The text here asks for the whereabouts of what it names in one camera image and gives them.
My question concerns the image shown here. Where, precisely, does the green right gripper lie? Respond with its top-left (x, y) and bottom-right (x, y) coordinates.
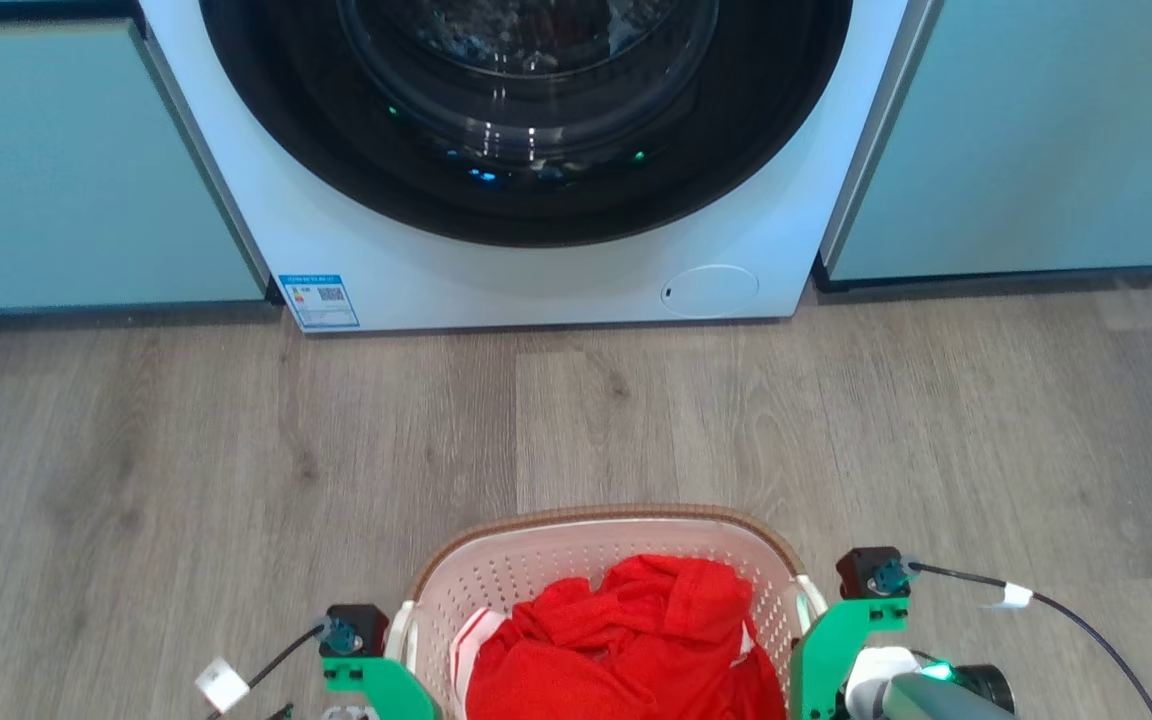
top-left (788, 596), bottom-right (910, 720)

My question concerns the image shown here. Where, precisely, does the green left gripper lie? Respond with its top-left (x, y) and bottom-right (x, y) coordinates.
top-left (321, 655), bottom-right (443, 720)

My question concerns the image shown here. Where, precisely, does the white perforated laundry basket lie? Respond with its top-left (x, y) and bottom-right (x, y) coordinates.
top-left (385, 503), bottom-right (829, 720)

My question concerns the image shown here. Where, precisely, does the white garment with red trim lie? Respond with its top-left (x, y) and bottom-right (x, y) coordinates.
top-left (449, 606), bottom-right (509, 720)

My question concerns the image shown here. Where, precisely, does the round white filter cover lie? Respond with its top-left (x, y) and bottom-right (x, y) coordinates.
top-left (660, 264), bottom-right (761, 321)

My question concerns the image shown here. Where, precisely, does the blue energy label sticker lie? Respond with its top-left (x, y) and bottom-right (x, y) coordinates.
top-left (278, 273), bottom-right (361, 332)

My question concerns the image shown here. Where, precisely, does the white front-load washing machine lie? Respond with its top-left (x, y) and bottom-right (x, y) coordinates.
top-left (136, 0), bottom-right (924, 335)

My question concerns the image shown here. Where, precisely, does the black round washer door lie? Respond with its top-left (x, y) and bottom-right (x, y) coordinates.
top-left (198, 0), bottom-right (854, 249)

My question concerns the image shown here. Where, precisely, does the teal cabinet with grey edge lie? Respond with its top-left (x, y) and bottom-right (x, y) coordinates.
top-left (814, 0), bottom-right (1152, 293)

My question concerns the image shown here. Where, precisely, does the teal cabinet with dark plinth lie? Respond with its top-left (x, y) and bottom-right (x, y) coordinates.
top-left (0, 0), bottom-right (274, 321)

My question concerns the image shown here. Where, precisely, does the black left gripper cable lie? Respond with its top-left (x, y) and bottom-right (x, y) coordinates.
top-left (204, 622), bottom-right (329, 720)

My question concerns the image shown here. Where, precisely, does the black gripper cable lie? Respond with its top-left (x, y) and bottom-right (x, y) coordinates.
top-left (904, 561), bottom-right (1152, 720)
top-left (204, 622), bottom-right (329, 720)

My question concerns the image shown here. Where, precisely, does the white square cable tag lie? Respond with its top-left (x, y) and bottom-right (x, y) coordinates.
top-left (195, 656), bottom-right (251, 714)

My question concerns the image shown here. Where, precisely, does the white small cable tag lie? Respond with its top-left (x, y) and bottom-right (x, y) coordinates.
top-left (980, 581), bottom-right (1035, 612)

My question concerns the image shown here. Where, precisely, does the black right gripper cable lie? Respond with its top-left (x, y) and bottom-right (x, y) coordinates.
top-left (904, 561), bottom-right (1152, 720)

